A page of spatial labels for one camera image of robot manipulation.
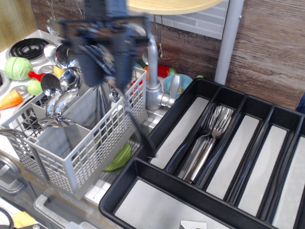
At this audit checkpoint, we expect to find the black stove coil burner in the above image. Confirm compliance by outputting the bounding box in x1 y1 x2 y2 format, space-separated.
9 38 50 60

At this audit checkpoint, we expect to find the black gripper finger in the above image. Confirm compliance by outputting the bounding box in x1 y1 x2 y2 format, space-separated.
72 36 104 86
112 34 136 91

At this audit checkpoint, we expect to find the grey plastic cutlery basket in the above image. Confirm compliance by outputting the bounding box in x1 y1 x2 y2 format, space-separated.
1 68 147 199

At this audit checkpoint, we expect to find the yellow toy fruit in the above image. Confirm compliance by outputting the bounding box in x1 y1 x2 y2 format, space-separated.
53 65 66 78

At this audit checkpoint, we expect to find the silver sink faucet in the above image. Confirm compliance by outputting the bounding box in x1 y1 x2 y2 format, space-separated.
133 23 182 110

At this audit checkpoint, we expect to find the black cutlery tray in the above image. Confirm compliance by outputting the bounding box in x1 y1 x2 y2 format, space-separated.
99 79 305 229

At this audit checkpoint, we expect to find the light blue toy cup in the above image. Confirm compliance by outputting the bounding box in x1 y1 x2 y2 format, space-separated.
163 73 193 99

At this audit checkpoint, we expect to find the green toy leaf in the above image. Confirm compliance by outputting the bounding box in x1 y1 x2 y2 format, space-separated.
104 143 132 171

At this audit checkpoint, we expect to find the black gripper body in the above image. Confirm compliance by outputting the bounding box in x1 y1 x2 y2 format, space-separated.
59 0 151 47

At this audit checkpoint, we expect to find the green toy cabbage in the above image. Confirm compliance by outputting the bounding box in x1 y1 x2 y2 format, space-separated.
4 57 33 81

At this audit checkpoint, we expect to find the stack of forks in tray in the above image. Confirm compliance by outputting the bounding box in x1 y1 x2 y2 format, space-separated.
178 105 234 183

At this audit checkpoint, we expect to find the silver fork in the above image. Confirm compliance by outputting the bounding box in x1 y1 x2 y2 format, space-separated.
90 45 158 158

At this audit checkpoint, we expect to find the red toy pepper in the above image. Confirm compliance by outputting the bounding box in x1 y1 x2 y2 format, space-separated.
158 65 170 78

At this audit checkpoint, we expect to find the light green toy fruit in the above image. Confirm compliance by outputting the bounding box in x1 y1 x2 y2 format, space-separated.
27 80 42 96

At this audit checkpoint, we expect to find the orange toy carrot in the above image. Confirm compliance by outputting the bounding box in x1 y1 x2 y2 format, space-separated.
0 89 23 110

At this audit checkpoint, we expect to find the silver spoon lower left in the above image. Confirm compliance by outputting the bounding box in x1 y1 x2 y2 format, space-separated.
38 90 78 128

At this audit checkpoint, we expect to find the grey metal pole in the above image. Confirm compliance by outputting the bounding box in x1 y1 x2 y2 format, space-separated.
214 0 244 85

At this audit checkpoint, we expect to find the large silver ladle spoon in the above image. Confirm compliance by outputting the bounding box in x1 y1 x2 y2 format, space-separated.
55 44 81 73

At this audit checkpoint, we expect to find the hanging perforated skimmer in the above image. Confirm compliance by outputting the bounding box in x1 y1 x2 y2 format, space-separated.
46 0 61 36

